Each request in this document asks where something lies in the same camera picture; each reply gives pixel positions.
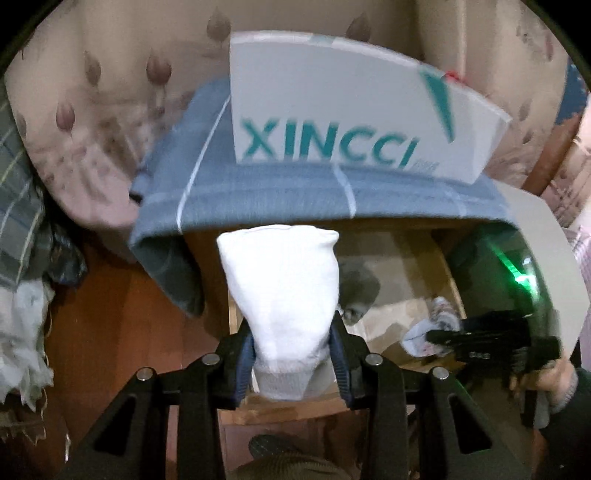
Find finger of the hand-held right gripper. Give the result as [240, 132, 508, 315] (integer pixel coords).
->
[425, 318, 467, 360]

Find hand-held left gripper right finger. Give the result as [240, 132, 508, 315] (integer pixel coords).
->
[330, 318, 532, 480]

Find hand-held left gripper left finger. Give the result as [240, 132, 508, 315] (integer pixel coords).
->
[55, 323, 259, 480]

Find pale floral underwear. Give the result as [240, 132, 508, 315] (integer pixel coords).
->
[401, 296, 462, 358]

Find wooden drawer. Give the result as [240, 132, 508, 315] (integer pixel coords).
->
[185, 222, 467, 425]

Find white sock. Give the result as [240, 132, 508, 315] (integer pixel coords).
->
[217, 224, 341, 401]

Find person's right forearm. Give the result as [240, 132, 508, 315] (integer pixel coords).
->
[538, 369, 591, 480]

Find person's right hand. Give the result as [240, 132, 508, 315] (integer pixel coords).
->
[508, 357, 578, 409]

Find dark grey sock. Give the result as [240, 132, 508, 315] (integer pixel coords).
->
[339, 261, 382, 324]

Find dark blue slipper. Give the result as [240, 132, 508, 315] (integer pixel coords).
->
[248, 434, 301, 467]

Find white board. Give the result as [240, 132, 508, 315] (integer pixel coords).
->
[496, 182, 585, 361]

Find khaki pants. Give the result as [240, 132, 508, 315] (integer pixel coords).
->
[226, 455, 356, 480]

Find blue checked cloth cover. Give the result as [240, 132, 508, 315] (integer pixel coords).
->
[128, 78, 518, 319]

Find white crumpled cloth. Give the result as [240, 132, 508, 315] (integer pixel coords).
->
[0, 277, 54, 444]

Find white box teal print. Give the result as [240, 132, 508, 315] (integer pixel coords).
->
[229, 30, 513, 185]

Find plaid blanket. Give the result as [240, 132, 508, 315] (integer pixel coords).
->
[0, 83, 88, 296]

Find beige floral curtain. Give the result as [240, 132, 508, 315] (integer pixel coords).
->
[9, 0, 236, 264]

